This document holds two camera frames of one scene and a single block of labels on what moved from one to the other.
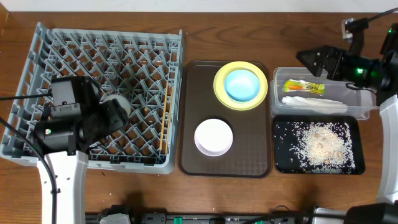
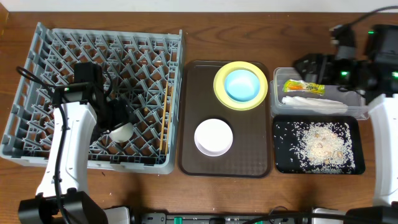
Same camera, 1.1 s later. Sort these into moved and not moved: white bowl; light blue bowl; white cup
Moved: white cup
Not moved: light blue bowl; white bowl
